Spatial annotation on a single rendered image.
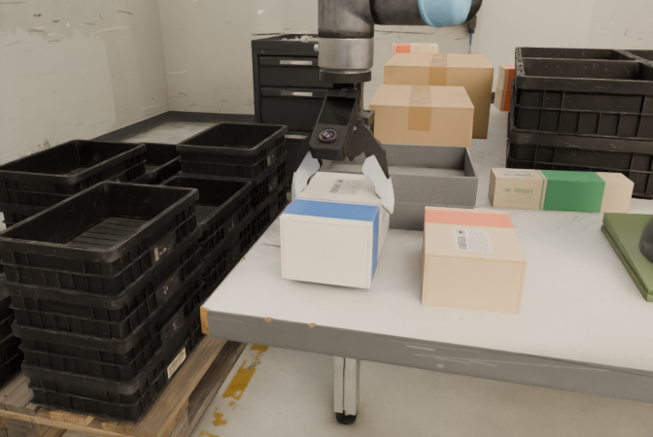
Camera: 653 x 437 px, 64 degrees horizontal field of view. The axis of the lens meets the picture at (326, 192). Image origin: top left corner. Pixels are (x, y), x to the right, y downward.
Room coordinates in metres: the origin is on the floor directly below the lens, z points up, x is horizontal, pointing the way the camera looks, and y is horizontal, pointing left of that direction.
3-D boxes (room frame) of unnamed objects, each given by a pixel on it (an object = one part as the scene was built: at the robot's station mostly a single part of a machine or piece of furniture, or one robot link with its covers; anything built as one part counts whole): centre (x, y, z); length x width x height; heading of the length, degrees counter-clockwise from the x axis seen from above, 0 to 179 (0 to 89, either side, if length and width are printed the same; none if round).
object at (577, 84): (1.17, -0.58, 0.92); 0.40 x 0.30 x 0.02; 161
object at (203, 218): (1.56, 0.44, 0.31); 0.40 x 0.30 x 0.34; 167
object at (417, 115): (1.25, -0.22, 0.78); 0.30 x 0.22 x 0.16; 170
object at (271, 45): (2.86, 0.08, 0.45); 0.60 x 0.45 x 0.90; 167
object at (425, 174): (0.92, -0.13, 0.78); 0.27 x 0.20 x 0.05; 81
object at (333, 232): (0.71, -0.02, 0.76); 0.20 x 0.12 x 0.09; 167
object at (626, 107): (1.17, -0.58, 0.87); 0.40 x 0.30 x 0.11; 161
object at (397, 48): (1.97, -0.32, 0.89); 0.16 x 0.12 x 0.07; 83
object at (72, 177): (1.65, 0.83, 0.37); 0.40 x 0.30 x 0.45; 167
